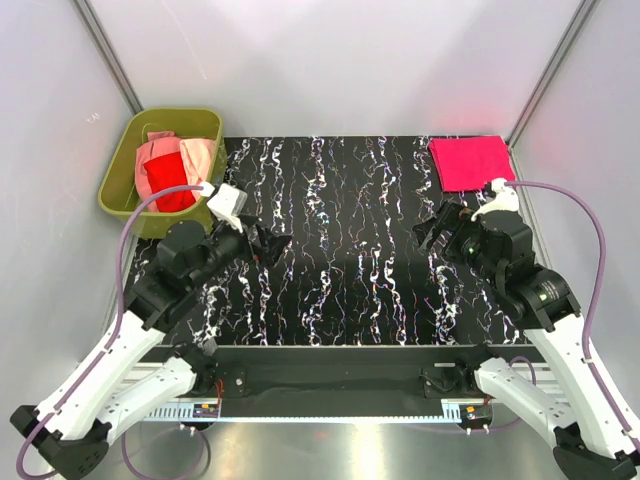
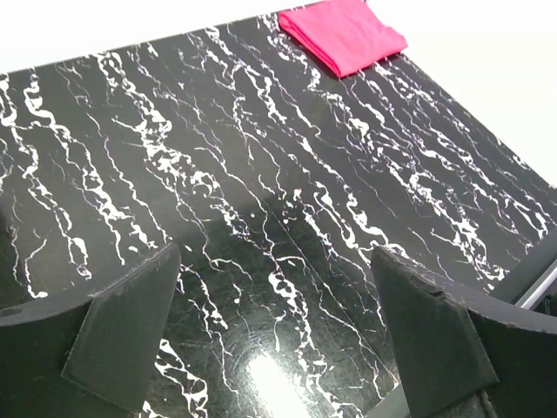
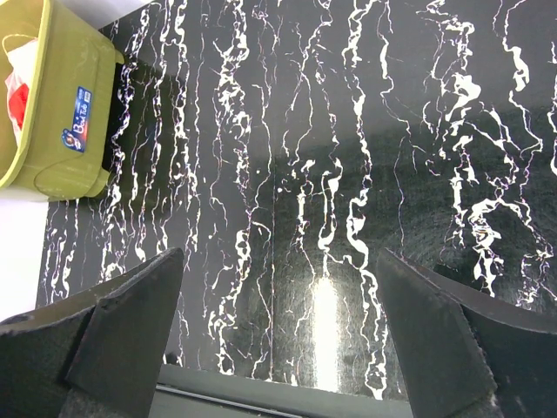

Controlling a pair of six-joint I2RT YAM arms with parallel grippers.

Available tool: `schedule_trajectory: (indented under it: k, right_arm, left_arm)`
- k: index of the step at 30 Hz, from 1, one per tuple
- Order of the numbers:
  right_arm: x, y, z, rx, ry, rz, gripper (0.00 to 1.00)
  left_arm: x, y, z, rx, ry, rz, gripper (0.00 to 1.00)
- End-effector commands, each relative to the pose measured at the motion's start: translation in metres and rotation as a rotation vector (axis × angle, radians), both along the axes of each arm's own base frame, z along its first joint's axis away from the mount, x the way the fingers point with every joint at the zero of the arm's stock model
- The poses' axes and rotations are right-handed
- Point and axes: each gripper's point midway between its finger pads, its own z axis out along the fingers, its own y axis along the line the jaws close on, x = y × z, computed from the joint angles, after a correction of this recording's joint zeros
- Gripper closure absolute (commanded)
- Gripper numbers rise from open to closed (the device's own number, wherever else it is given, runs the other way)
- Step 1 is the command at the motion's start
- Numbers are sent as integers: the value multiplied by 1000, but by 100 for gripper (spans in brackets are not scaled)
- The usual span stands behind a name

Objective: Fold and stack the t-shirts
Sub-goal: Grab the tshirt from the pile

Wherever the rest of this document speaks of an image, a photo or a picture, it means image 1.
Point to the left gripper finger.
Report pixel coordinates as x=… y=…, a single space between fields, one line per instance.
x=271 y=246
x=247 y=223

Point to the red t shirt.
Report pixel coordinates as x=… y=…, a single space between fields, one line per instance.
x=164 y=172

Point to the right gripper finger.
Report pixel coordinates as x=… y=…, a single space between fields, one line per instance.
x=427 y=234
x=448 y=213

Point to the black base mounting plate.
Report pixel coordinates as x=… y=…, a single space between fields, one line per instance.
x=442 y=367

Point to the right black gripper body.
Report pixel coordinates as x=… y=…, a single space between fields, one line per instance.
x=460 y=245

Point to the aluminium frame rail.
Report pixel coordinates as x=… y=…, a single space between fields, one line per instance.
x=300 y=412

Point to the folded magenta t shirt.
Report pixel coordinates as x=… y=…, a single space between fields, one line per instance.
x=468 y=163

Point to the salmon pink t shirt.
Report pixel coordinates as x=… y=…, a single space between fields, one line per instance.
x=197 y=155

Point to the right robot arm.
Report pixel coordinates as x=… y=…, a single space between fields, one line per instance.
x=586 y=438

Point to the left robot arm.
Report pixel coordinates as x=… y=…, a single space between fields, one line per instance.
x=73 y=429

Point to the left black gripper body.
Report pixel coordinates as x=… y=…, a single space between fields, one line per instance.
x=233 y=243

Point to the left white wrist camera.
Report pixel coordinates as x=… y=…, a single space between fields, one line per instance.
x=227 y=204

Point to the olive green plastic bin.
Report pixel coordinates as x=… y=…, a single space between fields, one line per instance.
x=118 y=195

